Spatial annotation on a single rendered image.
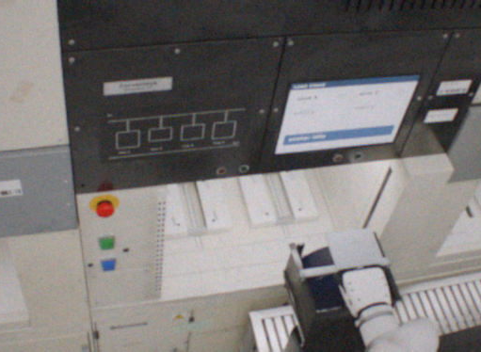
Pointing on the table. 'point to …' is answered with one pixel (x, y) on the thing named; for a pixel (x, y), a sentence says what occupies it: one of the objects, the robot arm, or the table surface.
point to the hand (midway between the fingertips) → (353, 254)
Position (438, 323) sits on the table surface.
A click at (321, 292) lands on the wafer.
